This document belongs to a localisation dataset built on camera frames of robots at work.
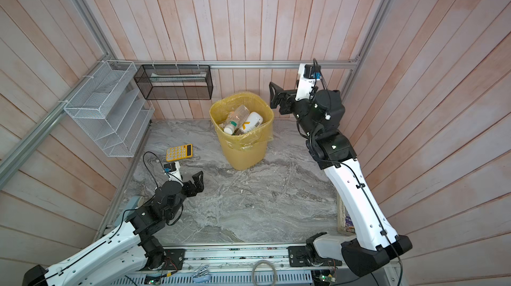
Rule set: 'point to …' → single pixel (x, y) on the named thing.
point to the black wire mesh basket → (175, 82)
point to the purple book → (344, 221)
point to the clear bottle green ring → (237, 119)
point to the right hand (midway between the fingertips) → (280, 82)
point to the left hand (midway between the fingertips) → (194, 177)
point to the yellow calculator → (179, 152)
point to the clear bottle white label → (253, 120)
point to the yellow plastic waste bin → (247, 151)
